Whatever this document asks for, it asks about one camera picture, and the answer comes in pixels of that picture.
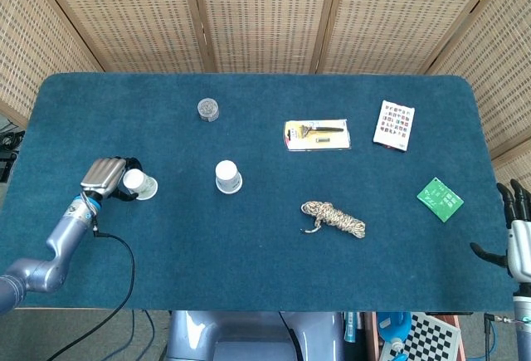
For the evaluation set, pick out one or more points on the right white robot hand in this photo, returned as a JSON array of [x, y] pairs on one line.
[[520, 249]]

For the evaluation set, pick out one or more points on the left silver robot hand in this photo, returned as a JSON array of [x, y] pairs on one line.
[[101, 176]]

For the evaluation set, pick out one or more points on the paper cup green flower print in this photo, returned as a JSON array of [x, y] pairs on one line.
[[143, 184]]

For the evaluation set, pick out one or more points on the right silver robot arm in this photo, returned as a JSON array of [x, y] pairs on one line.
[[523, 336]]

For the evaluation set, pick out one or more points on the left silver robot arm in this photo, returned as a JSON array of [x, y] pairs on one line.
[[62, 240]]

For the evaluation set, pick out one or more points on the paper cup blue flower print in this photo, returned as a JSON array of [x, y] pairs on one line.
[[227, 176]]

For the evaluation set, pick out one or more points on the green flat packet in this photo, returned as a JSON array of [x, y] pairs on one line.
[[440, 200]]

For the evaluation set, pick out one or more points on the black equipment on floor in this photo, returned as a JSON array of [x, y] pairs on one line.
[[8, 141]]

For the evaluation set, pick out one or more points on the black white checkerboard sheet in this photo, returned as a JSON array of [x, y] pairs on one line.
[[431, 336]]

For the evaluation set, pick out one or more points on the small clear round jar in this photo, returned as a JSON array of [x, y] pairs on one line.
[[208, 108]]

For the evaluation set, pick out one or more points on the blue plastic object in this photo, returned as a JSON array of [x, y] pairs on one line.
[[392, 323]]

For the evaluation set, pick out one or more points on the white card box colourful squares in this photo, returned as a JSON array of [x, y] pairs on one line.
[[394, 124]]

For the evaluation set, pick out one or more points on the blue table cloth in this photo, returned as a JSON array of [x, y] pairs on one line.
[[265, 261]]

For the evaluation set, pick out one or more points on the razor in yellow blister pack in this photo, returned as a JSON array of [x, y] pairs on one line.
[[298, 140]]

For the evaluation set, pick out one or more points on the silver robot torso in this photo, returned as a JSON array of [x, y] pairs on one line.
[[249, 336]]

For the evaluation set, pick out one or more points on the woven wooden folding screen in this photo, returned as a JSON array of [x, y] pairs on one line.
[[265, 16]]

